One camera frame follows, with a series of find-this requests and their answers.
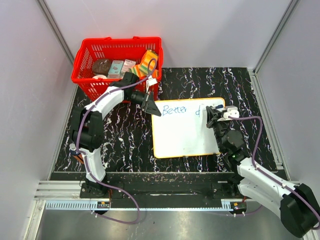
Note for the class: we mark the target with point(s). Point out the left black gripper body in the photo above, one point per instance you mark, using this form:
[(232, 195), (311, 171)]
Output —
[(145, 101)]

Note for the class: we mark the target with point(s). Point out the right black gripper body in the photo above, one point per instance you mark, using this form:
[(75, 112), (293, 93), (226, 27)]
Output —
[(219, 127)]

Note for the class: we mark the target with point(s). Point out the white whiteboard with orange frame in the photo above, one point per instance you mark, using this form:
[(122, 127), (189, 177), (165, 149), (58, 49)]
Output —
[(181, 129)]

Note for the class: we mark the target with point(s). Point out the blue capped whiteboard marker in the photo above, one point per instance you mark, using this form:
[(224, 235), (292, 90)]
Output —
[(217, 107)]

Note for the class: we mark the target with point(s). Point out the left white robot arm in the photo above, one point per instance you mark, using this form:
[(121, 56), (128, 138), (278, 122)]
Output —
[(87, 123)]

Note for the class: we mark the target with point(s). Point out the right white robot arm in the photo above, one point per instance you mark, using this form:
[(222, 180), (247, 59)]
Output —
[(294, 204)]

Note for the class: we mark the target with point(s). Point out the orange juice carton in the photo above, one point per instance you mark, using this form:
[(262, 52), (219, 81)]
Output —
[(147, 57)]

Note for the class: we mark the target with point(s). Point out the pink white small box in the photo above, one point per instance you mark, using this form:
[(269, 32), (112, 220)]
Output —
[(127, 64)]

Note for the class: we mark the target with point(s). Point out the teal small box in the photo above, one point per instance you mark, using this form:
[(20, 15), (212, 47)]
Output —
[(115, 69)]

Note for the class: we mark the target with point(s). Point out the white round cup lid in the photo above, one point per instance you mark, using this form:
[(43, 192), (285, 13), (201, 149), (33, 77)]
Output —
[(99, 76)]

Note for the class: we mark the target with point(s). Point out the brown round bread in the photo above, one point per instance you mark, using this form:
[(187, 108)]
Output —
[(101, 66)]

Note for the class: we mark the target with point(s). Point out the red plastic shopping basket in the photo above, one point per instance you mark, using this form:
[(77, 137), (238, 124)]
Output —
[(120, 49)]

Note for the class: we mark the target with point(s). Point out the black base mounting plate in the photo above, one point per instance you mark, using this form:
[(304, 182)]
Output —
[(163, 190)]

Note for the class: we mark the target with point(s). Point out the orange cylindrical bottle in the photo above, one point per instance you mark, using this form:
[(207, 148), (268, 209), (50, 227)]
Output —
[(74, 153)]

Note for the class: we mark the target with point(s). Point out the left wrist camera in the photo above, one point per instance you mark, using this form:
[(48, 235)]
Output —
[(150, 82)]

